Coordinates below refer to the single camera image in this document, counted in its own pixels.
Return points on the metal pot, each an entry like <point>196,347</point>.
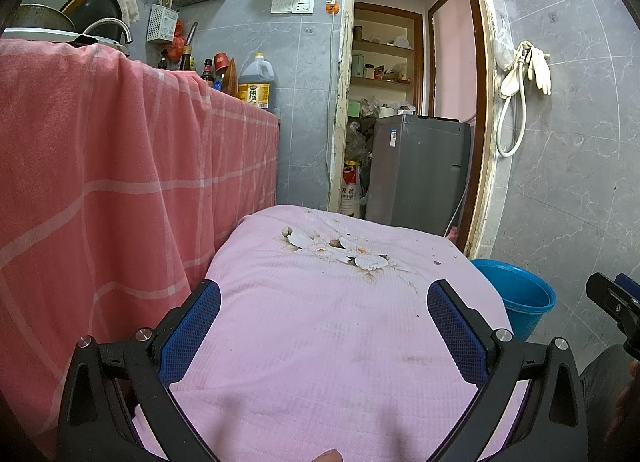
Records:
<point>35,16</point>

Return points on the dark bottle yellow label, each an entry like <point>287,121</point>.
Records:
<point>186,59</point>

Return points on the chrome faucet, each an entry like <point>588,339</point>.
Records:
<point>107,21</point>

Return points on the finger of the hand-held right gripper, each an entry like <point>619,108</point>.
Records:
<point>607,294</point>
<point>630,284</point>

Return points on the pink door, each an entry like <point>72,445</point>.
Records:
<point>452,51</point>

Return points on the wooden wall shelves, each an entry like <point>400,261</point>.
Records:
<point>382,82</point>

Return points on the green box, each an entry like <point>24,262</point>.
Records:
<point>354,109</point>

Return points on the hanging kitchen utensil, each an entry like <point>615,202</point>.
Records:
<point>192,34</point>

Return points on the white utensil holder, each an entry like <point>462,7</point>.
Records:
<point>162,24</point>

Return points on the pink flower print blanket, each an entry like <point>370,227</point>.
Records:
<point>325,342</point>

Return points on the person's grey trouser leg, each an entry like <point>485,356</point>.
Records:
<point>600,382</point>

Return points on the pink slipper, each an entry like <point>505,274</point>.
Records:
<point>452,234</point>

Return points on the dark bottle white label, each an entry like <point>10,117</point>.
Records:
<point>162,62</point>

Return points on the person's right hand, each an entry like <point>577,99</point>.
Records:
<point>631,392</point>

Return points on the red checked towel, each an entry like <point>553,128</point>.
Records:
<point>100,166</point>

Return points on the red plastic bag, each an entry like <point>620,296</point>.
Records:
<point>176,41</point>

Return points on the white plastic bag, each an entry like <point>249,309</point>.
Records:
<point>502,46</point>

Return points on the green canister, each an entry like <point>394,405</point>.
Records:
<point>357,64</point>

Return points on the white red rice bag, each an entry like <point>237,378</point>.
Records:
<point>350,187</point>

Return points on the white rimmed basin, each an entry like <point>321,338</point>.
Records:
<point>50,34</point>

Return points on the wooden door frame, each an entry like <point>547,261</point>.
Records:
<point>339,91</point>

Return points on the large cooking oil jug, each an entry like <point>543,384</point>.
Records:
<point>256,84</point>

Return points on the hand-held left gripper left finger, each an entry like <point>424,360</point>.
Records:
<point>192,332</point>

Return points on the orange plug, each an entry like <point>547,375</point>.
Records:
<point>331,6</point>

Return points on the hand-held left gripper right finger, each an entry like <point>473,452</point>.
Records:
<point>457,337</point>

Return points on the person's left hand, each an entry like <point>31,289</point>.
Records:
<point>327,456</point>

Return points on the white wall switch socket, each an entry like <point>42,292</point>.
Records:
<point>292,5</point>

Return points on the grey washing machine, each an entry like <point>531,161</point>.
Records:
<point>420,176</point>

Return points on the blue plastic bucket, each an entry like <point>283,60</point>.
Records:
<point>525,312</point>

